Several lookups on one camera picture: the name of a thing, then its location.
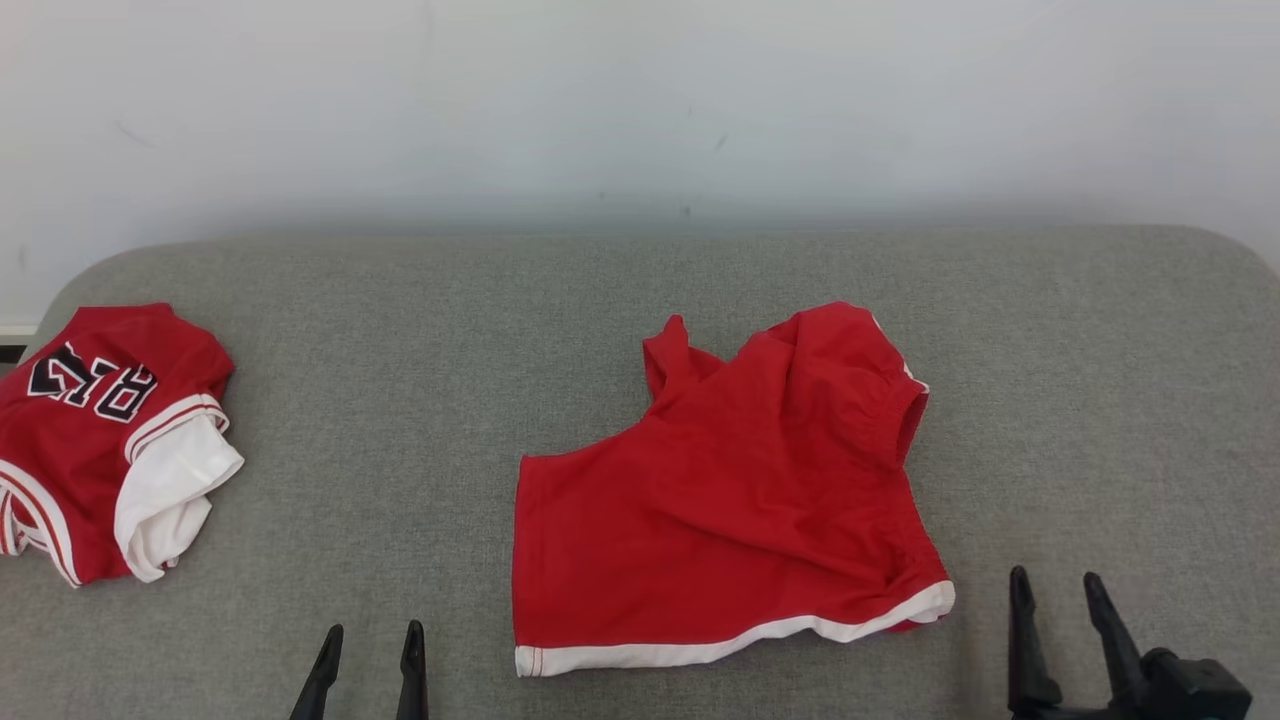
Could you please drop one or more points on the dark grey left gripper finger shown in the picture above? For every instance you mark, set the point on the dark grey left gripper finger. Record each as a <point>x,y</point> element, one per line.
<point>413,680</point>
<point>320,680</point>

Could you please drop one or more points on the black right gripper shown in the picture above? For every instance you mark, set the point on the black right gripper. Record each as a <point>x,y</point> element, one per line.
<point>1190,690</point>

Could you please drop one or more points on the red Bulls basketball jersey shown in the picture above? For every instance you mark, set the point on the red Bulls basketball jersey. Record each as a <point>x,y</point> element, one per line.
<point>80,450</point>

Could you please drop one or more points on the red shorts with white trim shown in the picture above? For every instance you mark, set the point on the red shorts with white trim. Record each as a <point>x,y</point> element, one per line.
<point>720,500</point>

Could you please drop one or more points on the white wall baseboard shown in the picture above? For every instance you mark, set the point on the white wall baseboard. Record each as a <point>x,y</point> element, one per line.
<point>15,333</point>

